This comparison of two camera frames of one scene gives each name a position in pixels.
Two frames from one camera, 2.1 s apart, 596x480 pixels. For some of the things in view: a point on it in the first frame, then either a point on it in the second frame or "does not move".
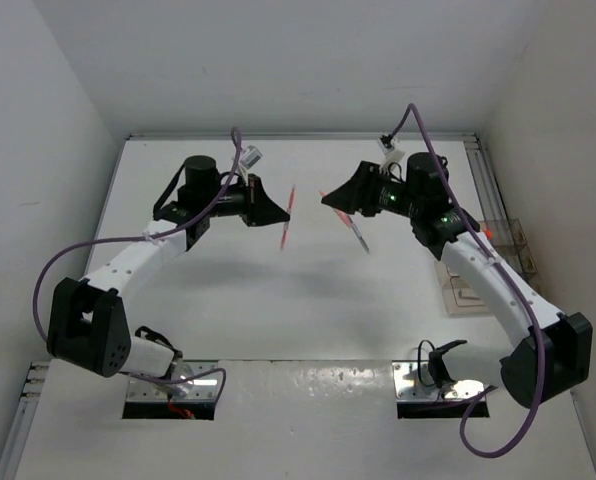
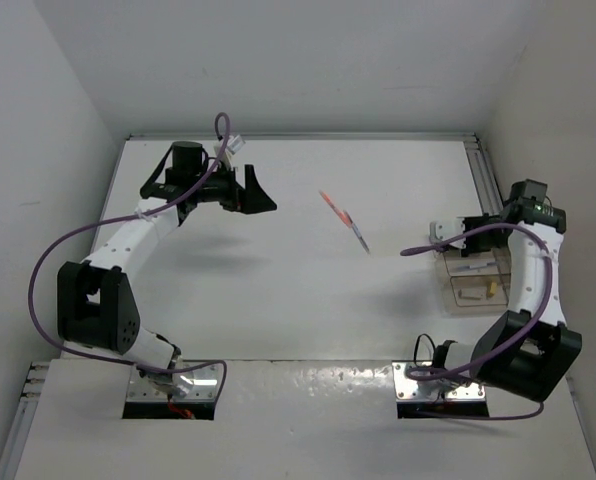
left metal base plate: x=201 y=389 does not move
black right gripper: x=356 y=194 to x=470 y=249
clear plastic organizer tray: x=508 y=240 does not move
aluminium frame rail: x=301 y=137 does not move
